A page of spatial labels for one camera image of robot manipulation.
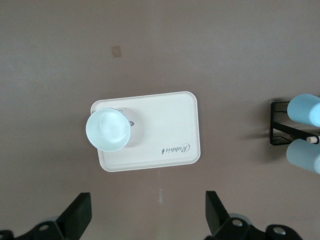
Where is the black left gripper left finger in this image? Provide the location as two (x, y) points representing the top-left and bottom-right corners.
(0, 191), (92, 240)

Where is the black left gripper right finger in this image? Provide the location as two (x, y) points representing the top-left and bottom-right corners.
(204, 190), (302, 240)

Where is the light blue cup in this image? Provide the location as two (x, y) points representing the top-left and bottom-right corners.
(286, 93), (320, 129)

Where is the white bowl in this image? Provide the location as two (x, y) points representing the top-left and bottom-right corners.
(85, 107), (136, 153)

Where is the grey cup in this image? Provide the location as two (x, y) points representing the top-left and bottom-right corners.
(285, 138), (320, 176)

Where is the beige rectangular tray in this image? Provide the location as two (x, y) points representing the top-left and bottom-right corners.
(89, 90), (202, 174)

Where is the brown tape patch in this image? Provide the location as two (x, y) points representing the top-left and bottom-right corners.
(110, 44), (124, 60)

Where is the black wire cup rack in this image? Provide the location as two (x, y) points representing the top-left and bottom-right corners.
(269, 99), (320, 147)

